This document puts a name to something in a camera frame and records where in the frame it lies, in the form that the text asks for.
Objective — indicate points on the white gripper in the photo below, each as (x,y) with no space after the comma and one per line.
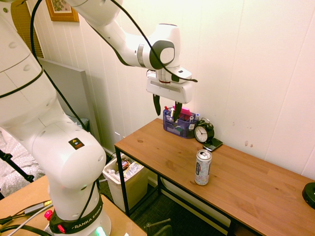
(172,89)

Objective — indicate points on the white plastic trash bin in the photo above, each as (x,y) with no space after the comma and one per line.
(128,184)

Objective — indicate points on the grey headboard panel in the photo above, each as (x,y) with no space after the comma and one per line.
(71,93)

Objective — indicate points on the wooden table with black frame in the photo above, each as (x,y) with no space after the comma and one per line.
(221,172)

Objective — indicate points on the wooden framed picture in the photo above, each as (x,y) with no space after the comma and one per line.
(62,11)

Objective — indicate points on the black twin-bell alarm clock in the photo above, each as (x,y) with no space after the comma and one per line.
(203,132)

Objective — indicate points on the white printed drink can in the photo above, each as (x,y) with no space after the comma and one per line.
(203,168)

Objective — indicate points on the purple translucent desk organizer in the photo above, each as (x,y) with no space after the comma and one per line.
(178,126)

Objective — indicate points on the wooden window blind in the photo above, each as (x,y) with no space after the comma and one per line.
(25,27)

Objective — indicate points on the black tripod leg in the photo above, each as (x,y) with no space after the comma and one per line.
(16,167)

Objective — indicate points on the pink sticky note pad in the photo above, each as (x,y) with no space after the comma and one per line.
(185,113)

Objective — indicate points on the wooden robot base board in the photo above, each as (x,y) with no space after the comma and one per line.
(73,216)

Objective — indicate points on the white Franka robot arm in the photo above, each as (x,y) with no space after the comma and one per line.
(61,137)

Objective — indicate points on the black round device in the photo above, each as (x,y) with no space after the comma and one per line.
(309,195)

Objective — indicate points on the white patterned bed cover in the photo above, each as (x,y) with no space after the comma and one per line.
(17,164)

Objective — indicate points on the black mobile phone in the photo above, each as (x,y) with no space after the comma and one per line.
(213,144)

